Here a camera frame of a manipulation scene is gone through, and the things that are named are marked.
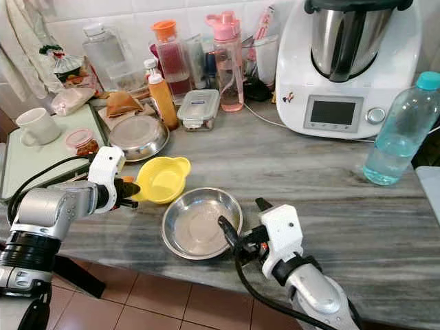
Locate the yellow plastic bowl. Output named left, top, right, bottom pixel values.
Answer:
left=132, top=156, right=191, bottom=205

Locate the open steel bowl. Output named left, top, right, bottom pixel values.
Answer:
left=162, top=187, right=244, bottom=261

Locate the lidded steel bowl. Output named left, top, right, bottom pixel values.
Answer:
left=108, top=114, right=170, bottom=162

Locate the small pink lidded jar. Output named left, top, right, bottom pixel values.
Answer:
left=64, top=129, right=100, bottom=157

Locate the brown pouch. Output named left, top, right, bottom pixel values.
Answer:
left=105, top=91, right=145, bottom=118

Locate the orange sauce bottle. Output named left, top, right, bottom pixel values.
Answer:
left=148, top=71, right=179, bottom=131

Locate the glass food container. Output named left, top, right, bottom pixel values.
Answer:
left=177, top=89, right=221, bottom=132

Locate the white plastic bag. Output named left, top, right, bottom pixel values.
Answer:
left=52, top=87, right=96, bottom=116

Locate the green tray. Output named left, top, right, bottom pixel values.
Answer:
left=0, top=104, right=109, bottom=201

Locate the white mug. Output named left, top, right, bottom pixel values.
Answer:
left=15, top=107, right=62, bottom=147

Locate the small black object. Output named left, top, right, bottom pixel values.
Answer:
left=242, top=76, right=276, bottom=104

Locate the orange lidded red bottle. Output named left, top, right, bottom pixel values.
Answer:
left=151, top=19, right=192, bottom=97

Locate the clear plastic pitcher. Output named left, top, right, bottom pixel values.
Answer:
left=81, top=23, right=145, bottom=94

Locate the red green snack packet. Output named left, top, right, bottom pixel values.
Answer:
left=40, top=44, right=94, bottom=87

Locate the pink drinking bottle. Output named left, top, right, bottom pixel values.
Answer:
left=206, top=10, right=245, bottom=113

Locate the grey clear tumbler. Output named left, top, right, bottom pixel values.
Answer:
left=184, top=34, right=207, bottom=90

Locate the white kitchen machine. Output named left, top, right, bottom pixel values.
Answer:
left=275, top=0, right=424, bottom=140

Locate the clear measuring cup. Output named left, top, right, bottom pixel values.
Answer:
left=247, top=34, right=279, bottom=87

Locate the teal capped water bottle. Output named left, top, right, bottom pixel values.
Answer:
left=363, top=71, right=440, bottom=186

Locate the white hanging towel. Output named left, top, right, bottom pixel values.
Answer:
left=0, top=0, right=56, bottom=104

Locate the pink white stick packet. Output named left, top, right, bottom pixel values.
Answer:
left=254, top=5, right=277, bottom=39

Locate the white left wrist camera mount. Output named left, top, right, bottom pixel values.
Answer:
left=88, top=146, right=127, bottom=199

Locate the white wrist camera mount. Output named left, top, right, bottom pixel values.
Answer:
left=260, top=204, right=307, bottom=276
left=88, top=146, right=127, bottom=199

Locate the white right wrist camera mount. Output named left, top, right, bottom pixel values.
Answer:
left=260, top=204, right=307, bottom=276

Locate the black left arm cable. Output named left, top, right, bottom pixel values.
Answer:
left=7, top=156, right=97, bottom=224

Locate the white power cable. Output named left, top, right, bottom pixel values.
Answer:
left=244, top=103, right=307, bottom=135

